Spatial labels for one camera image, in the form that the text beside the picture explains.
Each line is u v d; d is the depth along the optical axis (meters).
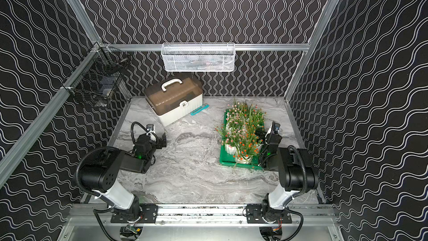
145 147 0.73
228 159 0.91
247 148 0.80
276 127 0.79
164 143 0.89
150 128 0.82
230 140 0.84
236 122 0.89
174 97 0.93
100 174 0.46
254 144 0.81
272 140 0.72
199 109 1.13
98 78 0.94
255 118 1.01
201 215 0.76
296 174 0.47
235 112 0.94
